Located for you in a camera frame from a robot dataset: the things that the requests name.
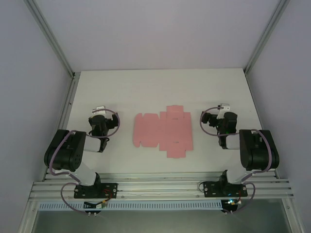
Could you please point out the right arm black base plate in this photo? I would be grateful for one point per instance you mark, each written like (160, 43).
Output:
(211, 190)

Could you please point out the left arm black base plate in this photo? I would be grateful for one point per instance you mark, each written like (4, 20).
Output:
(110, 188)

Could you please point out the aluminium table side rail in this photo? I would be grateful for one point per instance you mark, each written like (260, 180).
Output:
(68, 104)

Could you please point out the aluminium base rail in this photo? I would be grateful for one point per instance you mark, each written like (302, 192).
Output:
(158, 187)

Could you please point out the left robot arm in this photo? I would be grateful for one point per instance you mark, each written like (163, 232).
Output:
(63, 150)

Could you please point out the pink paper box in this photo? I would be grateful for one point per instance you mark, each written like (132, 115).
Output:
(170, 131)

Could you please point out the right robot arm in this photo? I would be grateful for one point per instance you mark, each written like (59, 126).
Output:
(257, 150)

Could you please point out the aluminium frame post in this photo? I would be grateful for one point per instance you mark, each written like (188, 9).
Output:
(267, 31)
(48, 31)

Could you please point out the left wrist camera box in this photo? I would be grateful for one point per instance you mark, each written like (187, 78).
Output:
(98, 109)

